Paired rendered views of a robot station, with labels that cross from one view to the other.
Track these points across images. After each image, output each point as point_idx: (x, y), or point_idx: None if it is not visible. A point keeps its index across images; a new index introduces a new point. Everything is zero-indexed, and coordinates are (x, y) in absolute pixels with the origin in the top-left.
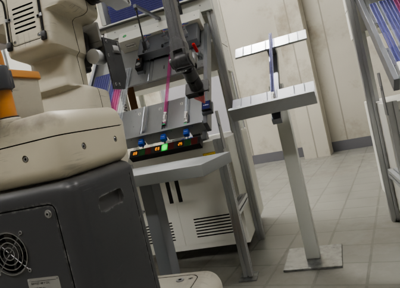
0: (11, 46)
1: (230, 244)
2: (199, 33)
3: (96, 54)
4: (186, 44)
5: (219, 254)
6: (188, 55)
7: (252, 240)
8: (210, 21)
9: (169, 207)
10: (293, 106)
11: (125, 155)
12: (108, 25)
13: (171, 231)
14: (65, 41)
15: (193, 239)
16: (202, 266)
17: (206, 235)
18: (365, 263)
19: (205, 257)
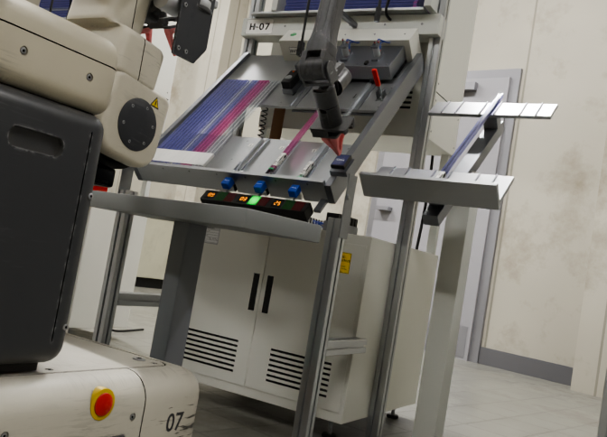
0: None
1: (319, 423)
2: (401, 63)
3: None
4: (332, 48)
5: (288, 426)
6: (327, 64)
7: (356, 432)
8: (430, 53)
9: (244, 315)
10: (460, 201)
11: (149, 151)
12: (277, 12)
13: (232, 355)
14: None
15: (258, 381)
16: (249, 426)
17: (279, 384)
18: None
19: (265, 421)
